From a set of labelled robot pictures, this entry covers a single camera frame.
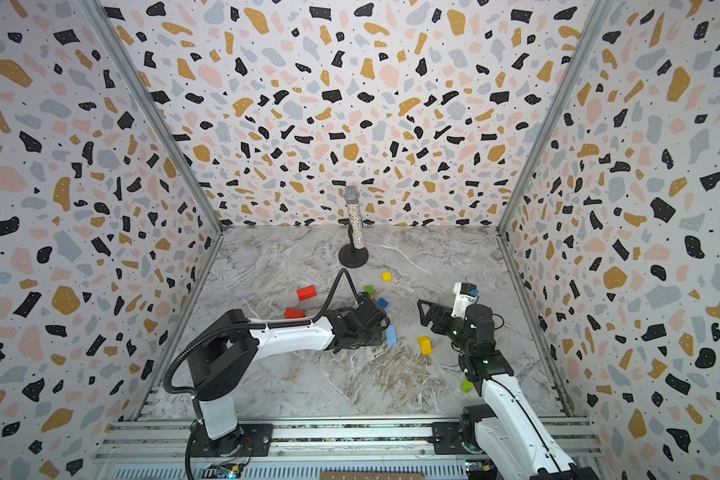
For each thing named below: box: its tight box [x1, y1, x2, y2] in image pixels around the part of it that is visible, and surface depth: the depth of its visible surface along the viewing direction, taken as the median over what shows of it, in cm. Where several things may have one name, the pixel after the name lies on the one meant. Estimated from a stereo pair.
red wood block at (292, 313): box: [284, 307, 305, 319], surface depth 97 cm
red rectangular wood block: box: [296, 285, 317, 301], surface depth 102 cm
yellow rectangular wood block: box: [417, 335, 433, 355], surface depth 91 cm
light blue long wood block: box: [386, 324, 397, 345], surface depth 92 cm
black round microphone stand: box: [338, 218, 375, 268], surface depth 114 cm
